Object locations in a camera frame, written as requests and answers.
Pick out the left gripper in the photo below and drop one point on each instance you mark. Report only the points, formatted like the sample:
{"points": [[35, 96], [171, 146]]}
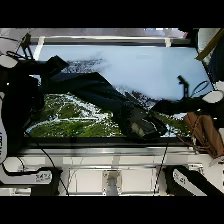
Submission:
{"points": [[56, 66]]}

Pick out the black pants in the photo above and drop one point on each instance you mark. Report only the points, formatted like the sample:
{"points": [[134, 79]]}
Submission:
{"points": [[93, 87]]}

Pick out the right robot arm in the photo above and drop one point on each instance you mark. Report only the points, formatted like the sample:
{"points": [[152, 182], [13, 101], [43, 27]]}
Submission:
{"points": [[213, 96]]}

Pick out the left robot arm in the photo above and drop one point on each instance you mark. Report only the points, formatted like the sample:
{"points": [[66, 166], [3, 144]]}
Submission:
{"points": [[2, 133]]}

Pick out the brown garment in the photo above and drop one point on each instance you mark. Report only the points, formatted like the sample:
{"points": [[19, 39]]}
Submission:
{"points": [[205, 133]]}

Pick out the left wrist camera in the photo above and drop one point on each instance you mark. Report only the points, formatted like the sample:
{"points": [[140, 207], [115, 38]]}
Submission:
{"points": [[28, 38]]}

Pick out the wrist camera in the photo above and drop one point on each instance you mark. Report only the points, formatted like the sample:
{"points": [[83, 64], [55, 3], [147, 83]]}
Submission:
{"points": [[183, 82], [28, 38]]}

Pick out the silver frame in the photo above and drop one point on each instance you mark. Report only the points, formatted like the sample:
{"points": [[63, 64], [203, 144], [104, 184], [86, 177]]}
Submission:
{"points": [[110, 180]]}

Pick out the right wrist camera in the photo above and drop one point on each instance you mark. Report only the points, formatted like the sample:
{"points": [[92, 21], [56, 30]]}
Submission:
{"points": [[183, 82]]}

